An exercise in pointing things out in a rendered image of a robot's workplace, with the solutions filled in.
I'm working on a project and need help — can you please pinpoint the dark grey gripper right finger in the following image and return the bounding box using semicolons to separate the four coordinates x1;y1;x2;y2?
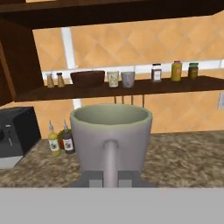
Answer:
117;171;156;188

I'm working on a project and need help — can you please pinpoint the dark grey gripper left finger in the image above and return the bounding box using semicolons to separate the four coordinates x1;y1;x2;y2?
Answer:
69;171;104;188

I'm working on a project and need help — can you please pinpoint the grey mug with handle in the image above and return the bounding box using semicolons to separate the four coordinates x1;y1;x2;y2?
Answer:
69;103;153;188

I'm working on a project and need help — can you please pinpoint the dark vinegar bottle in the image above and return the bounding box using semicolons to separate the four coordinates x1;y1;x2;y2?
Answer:
62;120;76;155

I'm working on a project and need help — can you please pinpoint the yellow oil bottle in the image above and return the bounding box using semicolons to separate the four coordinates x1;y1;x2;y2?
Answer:
47;120;62;158

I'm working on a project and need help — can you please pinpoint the black toaster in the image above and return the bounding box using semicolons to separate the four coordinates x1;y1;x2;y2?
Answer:
0;106;42;170

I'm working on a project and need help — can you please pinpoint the grey cup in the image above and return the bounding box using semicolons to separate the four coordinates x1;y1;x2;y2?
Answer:
120;71;137;88

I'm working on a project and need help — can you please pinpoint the dark brown wooden bowl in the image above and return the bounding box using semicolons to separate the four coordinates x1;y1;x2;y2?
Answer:
69;70;106;89

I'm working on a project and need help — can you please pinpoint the brown shaker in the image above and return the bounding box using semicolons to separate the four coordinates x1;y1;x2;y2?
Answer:
56;72;66;88
45;73;56;88

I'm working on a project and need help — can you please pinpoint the dark spice jar white label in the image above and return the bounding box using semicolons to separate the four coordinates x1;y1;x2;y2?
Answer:
150;63;163;83

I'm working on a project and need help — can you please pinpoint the yellow jar red lid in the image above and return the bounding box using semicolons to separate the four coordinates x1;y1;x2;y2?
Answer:
171;60;183;82

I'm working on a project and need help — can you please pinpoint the brown jar green lid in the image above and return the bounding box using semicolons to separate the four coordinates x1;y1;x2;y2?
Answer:
187;62;200;81

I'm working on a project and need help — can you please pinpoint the white wall outlet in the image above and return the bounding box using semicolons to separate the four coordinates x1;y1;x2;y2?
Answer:
217;92;224;110

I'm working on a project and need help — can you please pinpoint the dark wooden wall shelf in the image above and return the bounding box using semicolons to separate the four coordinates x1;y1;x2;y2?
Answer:
0;0;224;107

